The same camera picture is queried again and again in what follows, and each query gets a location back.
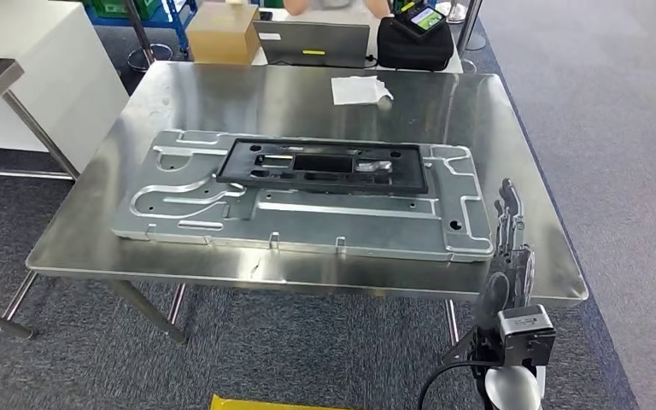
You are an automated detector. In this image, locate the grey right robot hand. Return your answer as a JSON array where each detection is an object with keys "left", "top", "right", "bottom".
[{"left": 471, "top": 178, "right": 536, "bottom": 331}]

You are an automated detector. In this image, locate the black plastic frame part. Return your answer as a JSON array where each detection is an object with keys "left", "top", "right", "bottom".
[{"left": 215, "top": 137, "right": 430, "bottom": 197}]

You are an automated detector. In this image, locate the stainless steel workbench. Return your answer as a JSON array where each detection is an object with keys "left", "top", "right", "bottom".
[{"left": 25, "top": 61, "right": 589, "bottom": 348}]

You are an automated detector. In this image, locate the aluminium fixture plate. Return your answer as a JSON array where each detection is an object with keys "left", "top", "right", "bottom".
[{"left": 109, "top": 128, "right": 495, "bottom": 265}]

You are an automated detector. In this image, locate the white cloth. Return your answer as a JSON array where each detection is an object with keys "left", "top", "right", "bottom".
[{"left": 331, "top": 74, "right": 395, "bottom": 108}]

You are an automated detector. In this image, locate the black bag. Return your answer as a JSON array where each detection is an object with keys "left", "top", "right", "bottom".
[{"left": 376, "top": 15, "right": 456, "bottom": 73}]

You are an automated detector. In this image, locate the black handheld screen device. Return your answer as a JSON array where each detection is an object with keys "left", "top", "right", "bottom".
[{"left": 391, "top": 4, "right": 448, "bottom": 43}]

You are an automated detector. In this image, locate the grey laptop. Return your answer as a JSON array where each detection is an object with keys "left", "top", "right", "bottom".
[{"left": 252, "top": 20, "right": 372, "bottom": 69}]

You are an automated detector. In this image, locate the brown cardboard box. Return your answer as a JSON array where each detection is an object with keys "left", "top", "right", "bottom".
[{"left": 184, "top": 1, "right": 261, "bottom": 66}]

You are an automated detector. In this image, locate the blue metal rack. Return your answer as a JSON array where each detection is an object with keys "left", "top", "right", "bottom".
[{"left": 83, "top": 0, "right": 200, "bottom": 62}]

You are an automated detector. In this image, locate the green plastic crate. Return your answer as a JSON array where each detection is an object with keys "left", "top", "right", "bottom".
[{"left": 87, "top": 0, "right": 161, "bottom": 21}]

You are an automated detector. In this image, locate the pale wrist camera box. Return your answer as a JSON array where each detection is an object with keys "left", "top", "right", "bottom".
[{"left": 496, "top": 304, "right": 558, "bottom": 369}]

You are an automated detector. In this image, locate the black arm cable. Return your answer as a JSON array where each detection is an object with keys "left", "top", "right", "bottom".
[{"left": 417, "top": 360, "right": 499, "bottom": 410}]

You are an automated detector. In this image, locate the chrome stanchion post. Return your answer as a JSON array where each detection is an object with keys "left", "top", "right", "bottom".
[{"left": 434, "top": 0, "right": 489, "bottom": 58}]

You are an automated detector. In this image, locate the dark post chrome base stanchion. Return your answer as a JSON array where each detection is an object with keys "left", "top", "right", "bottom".
[{"left": 123, "top": 0, "right": 174, "bottom": 73}]

